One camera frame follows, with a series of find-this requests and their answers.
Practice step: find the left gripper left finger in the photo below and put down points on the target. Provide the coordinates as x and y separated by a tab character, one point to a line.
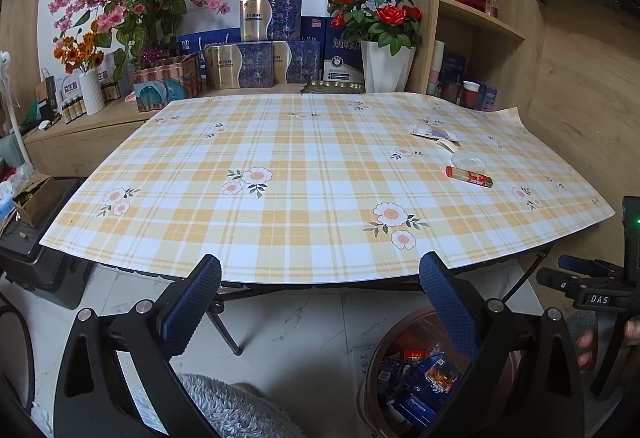
92	398

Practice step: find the red paper cup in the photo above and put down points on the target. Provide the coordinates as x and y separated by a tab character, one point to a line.
470	94

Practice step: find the blue flat box behind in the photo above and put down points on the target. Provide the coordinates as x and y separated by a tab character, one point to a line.
195	42

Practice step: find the brown round trash bin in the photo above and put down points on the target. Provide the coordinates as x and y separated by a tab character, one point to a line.
411	340

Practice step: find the left gold blue gift box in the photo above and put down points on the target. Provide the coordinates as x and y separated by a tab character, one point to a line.
240	65

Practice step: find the white cylindrical vase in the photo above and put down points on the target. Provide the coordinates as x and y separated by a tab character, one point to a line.
91	92

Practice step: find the small glass bottle on shelf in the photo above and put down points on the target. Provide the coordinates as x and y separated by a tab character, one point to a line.
491	8

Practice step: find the wooden shelf unit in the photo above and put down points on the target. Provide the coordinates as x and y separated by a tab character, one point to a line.
475	8

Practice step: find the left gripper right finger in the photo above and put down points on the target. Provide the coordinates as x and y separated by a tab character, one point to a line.
523	378

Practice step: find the small red-capped bottle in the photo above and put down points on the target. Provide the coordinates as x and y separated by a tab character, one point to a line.
469	177

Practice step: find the red rose bouquet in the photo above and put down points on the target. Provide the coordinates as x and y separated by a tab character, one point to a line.
394	24

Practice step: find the gold embossed tray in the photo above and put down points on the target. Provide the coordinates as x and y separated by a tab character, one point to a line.
327	87

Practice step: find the yellow plaid tablecloth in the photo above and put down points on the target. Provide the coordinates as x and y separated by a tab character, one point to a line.
380	200

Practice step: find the top gold blue gift box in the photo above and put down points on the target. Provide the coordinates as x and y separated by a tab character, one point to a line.
269	20

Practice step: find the blue luckin coffee box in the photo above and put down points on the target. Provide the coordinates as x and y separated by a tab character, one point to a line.
424	390

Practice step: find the grey fluffy slipper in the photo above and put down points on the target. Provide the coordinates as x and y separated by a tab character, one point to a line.
235	411

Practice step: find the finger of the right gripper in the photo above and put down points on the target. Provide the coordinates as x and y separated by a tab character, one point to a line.
556	280
588	267

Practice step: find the pastel stacked cups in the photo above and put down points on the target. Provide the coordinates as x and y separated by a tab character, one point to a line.
436	66

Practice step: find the gold blue gift box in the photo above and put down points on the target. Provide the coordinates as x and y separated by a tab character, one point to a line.
269	20
296	61
240	65

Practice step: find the right gold blue gift box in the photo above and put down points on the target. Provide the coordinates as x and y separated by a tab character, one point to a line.
296	61

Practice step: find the striped tin flower box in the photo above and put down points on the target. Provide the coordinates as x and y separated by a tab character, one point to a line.
172	79

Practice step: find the clear plastic cup lid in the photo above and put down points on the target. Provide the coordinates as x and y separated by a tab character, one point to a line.
468	161

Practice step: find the person's right hand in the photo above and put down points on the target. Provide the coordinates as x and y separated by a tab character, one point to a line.
588	342

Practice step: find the cardboard box on floor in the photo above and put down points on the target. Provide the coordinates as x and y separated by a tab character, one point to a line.
36	198

